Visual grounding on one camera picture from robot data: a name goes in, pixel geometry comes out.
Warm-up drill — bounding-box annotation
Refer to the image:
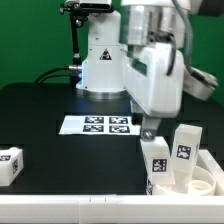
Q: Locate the white round stool seat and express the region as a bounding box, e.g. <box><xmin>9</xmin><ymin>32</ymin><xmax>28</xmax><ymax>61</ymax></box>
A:
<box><xmin>146</xmin><ymin>166</ymin><xmax>216</xmax><ymax>196</ymax></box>

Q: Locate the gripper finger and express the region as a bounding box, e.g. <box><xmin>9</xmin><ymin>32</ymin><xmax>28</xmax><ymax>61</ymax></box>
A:
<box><xmin>131</xmin><ymin>113</ymin><xmax>143</xmax><ymax>125</ymax></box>
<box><xmin>140</xmin><ymin>116</ymin><xmax>161</xmax><ymax>140</ymax></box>

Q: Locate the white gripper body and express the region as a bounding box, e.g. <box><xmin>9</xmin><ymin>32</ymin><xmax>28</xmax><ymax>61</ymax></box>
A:
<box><xmin>124</xmin><ymin>43</ymin><xmax>184</xmax><ymax>118</ymax></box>

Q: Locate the paper sheet with markers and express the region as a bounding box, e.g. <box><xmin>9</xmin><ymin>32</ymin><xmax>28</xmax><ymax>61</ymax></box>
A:
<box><xmin>59</xmin><ymin>115</ymin><xmax>140</xmax><ymax>135</ymax></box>

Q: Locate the black cable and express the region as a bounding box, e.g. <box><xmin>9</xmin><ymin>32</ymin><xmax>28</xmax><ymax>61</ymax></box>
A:
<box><xmin>34</xmin><ymin>66</ymin><xmax>83</xmax><ymax>85</ymax></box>

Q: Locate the white L-shaped fence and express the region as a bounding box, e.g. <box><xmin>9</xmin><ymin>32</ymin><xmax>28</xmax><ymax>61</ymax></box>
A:
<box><xmin>0</xmin><ymin>150</ymin><xmax>224</xmax><ymax>224</ymax></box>

